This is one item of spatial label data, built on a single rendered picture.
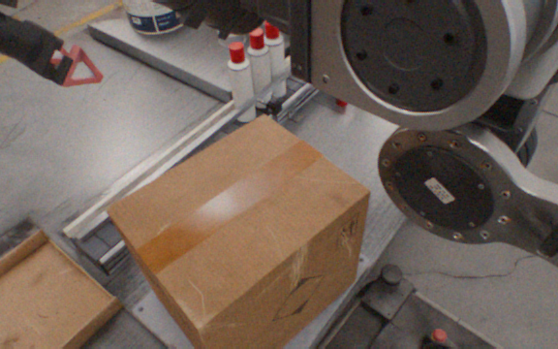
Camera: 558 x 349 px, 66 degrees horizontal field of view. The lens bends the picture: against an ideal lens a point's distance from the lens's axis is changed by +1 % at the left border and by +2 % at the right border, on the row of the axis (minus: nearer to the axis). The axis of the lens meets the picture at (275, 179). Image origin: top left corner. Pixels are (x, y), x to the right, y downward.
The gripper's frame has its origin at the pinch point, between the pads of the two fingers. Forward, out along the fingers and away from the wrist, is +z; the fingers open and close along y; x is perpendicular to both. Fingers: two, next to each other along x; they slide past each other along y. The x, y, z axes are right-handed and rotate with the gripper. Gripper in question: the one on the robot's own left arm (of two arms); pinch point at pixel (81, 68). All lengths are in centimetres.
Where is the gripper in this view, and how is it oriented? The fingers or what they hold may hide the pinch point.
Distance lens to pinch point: 85.2
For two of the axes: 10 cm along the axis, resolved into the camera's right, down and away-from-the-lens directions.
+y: -7.6, -4.4, 4.7
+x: -4.5, 8.9, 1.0
